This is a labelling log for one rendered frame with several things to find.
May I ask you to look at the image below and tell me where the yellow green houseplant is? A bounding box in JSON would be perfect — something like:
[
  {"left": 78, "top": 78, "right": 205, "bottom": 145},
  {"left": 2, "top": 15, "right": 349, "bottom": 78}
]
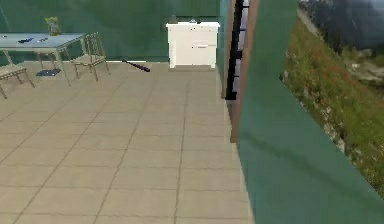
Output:
[{"left": 44, "top": 16, "right": 63, "bottom": 37}]

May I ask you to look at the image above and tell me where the white chest of drawers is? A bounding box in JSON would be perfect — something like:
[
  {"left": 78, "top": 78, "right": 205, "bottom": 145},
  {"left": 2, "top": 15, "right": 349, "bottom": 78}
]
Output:
[{"left": 165, "top": 21, "right": 221, "bottom": 70}]

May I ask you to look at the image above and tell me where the dark baseball bat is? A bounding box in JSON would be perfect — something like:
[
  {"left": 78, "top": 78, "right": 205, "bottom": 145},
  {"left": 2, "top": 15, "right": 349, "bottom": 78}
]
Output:
[{"left": 121, "top": 59, "right": 151, "bottom": 73}]

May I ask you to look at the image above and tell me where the brown framed window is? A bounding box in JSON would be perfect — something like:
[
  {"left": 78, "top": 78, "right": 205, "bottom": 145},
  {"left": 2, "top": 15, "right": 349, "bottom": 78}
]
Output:
[{"left": 221, "top": 0, "right": 260, "bottom": 144}]

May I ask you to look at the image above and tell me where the beige wooden chair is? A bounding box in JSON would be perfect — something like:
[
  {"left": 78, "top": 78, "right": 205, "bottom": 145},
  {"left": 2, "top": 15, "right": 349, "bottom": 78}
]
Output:
[
  {"left": 70, "top": 31, "right": 111, "bottom": 83},
  {"left": 0, "top": 63, "right": 36, "bottom": 100}
]

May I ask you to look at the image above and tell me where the dark blue flat object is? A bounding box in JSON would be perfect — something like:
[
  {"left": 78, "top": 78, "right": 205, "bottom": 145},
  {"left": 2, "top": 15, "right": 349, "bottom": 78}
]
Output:
[{"left": 35, "top": 68, "right": 62, "bottom": 77}]

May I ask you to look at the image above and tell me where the pale grey dining table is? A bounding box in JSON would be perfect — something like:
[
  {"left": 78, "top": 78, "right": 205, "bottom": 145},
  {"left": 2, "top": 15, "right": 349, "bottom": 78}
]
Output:
[{"left": 0, "top": 32, "right": 88, "bottom": 88}]

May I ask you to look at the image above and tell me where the landscape wall picture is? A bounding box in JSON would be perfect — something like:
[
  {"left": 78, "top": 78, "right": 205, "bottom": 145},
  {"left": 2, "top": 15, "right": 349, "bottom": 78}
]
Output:
[{"left": 279, "top": 0, "right": 384, "bottom": 200}]

